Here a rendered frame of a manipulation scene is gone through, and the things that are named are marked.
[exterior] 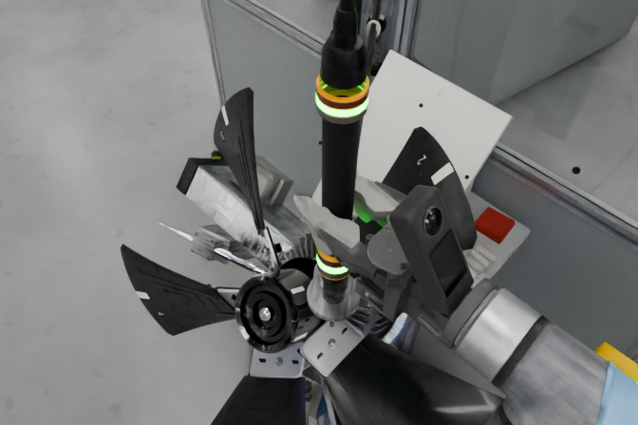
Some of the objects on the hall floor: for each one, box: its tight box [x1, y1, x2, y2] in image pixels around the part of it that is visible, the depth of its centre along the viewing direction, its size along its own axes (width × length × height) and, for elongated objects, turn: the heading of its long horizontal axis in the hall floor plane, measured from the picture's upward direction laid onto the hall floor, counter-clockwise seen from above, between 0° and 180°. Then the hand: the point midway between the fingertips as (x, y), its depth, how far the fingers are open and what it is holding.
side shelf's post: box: [397, 319, 420, 354], centre depth 173 cm, size 4×4×83 cm
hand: (319, 186), depth 57 cm, fingers closed on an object, 4 cm apart
